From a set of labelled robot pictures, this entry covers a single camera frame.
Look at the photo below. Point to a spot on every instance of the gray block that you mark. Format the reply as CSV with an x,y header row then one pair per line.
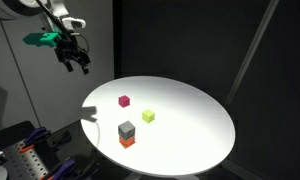
x,y
126,129

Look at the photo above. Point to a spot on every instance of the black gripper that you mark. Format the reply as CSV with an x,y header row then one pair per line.
x,y
67,50

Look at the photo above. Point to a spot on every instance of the lime green block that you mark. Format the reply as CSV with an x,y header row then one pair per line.
x,y
148,116

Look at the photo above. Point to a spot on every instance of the orange block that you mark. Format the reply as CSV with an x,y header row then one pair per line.
x,y
127,142

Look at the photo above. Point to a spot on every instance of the gray metal corner strip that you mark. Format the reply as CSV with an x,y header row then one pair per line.
x,y
253,46

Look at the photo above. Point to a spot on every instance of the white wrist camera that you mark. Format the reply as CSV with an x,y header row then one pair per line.
x,y
73,23

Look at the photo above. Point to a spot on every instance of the perforated metal plate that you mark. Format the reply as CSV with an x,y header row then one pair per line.
x,y
25,163

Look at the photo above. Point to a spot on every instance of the purple clamp orange tip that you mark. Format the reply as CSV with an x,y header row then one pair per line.
x,y
61,168
35,136

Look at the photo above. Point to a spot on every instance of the teal green camera mount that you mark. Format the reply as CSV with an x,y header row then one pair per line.
x,y
40,39

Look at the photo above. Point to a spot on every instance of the round white table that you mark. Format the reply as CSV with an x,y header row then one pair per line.
x,y
183,133

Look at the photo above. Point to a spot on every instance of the mulberry pink block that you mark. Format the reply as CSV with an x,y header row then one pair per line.
x,y
124,101

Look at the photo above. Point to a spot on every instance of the black clamp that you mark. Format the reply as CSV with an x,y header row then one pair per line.
x,y
60,139

